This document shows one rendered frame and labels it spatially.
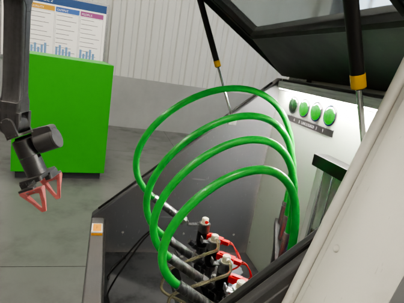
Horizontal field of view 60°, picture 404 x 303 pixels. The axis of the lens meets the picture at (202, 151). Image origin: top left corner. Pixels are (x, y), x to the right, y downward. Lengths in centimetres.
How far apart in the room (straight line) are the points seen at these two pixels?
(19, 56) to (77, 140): 302
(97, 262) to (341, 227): 63
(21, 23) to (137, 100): 620
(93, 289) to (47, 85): 322
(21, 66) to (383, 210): 90
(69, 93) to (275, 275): 356
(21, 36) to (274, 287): 84
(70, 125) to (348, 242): 369
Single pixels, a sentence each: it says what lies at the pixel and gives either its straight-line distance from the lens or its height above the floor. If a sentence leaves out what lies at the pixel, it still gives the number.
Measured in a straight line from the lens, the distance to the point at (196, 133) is 66.
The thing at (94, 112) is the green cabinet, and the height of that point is 78.
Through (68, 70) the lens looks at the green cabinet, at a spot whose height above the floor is 119.
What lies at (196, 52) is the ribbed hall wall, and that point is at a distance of 734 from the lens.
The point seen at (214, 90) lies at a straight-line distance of 74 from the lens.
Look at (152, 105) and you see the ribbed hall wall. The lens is 722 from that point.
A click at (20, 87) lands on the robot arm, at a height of 132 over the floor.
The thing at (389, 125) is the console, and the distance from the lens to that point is 46.
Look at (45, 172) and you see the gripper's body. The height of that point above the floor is 109.
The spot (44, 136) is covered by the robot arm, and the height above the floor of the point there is 120.
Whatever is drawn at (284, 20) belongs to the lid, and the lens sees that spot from 87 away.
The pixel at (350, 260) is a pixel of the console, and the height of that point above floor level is 126.
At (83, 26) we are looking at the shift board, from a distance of 708.
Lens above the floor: 145
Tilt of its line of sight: 14 degrees down
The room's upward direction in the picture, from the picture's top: 9 degrees clockwise
